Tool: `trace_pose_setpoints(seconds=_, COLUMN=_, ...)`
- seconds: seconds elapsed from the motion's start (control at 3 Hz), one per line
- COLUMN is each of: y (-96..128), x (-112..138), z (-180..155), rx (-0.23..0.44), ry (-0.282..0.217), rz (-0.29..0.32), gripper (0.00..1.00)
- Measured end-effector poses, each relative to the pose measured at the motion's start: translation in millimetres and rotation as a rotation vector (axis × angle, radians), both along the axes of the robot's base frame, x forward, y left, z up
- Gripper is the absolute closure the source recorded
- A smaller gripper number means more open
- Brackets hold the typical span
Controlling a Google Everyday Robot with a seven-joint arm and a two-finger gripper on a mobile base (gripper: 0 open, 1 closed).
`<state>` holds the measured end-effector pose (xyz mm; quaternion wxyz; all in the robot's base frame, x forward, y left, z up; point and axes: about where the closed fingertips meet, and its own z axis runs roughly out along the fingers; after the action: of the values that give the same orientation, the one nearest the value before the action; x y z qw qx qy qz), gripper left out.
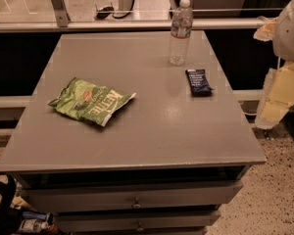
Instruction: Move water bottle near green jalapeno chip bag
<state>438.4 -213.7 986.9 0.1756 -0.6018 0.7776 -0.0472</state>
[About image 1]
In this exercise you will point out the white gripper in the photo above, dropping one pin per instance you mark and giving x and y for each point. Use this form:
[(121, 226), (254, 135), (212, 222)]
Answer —
[(291, 33)]

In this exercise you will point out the clear plastic water bottle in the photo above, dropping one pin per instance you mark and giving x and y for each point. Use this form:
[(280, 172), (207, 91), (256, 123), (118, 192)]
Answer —
[(181, 26)]

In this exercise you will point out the green jalapeno chip bag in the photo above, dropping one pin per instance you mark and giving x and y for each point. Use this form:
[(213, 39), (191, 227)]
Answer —
[(83, 100)]

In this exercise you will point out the small bottle on floor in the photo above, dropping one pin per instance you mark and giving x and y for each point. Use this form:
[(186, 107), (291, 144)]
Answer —
[(33, 226)]

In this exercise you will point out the dark blue snack bar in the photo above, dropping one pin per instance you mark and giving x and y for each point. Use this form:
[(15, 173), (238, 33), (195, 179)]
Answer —
[(198, 82)]

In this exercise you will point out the grey drawer cabinet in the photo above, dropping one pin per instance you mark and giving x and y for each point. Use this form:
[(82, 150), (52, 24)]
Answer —
[(181, 155)]

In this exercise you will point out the black object behind glass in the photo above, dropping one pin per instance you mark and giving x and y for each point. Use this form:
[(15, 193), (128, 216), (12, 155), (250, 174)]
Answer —
[(104, 12)]

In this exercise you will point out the top drawer knob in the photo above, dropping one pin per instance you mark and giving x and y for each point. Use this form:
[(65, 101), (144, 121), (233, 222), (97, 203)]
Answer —
[(136, 205)]

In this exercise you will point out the drawer knob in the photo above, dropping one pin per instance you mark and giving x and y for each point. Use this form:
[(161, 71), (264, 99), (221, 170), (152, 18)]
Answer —
[(136, 205), (139, 228)]

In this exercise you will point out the lower drawer knob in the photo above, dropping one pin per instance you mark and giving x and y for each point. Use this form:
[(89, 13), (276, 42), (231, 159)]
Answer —
[(139, 228)]

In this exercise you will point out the metal railing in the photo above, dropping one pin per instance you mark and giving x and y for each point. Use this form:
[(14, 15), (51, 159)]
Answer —
[(79, 15)]

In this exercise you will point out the black bag with strap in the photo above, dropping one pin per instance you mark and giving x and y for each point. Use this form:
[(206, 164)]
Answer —
[(10, 219)]

